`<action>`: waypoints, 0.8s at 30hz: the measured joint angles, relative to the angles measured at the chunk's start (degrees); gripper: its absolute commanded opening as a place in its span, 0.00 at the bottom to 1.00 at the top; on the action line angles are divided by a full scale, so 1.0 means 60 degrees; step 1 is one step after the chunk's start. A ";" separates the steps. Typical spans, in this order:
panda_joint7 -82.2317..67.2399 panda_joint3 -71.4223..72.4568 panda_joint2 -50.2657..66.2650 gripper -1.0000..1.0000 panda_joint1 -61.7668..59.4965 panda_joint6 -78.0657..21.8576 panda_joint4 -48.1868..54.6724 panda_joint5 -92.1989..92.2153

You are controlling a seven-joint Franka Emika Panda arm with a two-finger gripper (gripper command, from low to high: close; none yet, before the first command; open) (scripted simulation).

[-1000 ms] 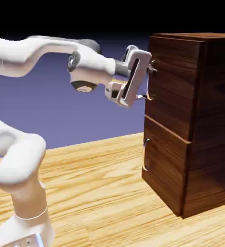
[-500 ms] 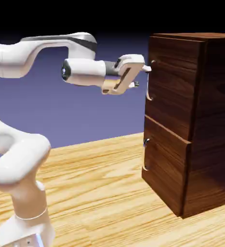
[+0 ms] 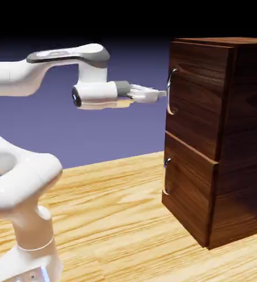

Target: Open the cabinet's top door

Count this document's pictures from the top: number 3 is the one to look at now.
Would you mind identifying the long curved metal handle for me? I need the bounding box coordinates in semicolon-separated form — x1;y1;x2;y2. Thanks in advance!
166;68;179;116

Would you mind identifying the tall dark wood door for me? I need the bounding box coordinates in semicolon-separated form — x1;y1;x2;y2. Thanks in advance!
165;41;235;162

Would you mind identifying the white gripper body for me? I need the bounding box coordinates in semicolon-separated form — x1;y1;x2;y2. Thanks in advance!
131;84;160;104

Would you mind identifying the short dark wood door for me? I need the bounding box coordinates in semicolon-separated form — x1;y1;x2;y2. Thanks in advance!
161;131;219;248

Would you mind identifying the short curved metal handle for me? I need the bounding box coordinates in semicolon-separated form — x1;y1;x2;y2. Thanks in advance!
163;158;172;196

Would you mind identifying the dark wood cabinet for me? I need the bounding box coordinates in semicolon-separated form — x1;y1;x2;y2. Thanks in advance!
161;37;257;250

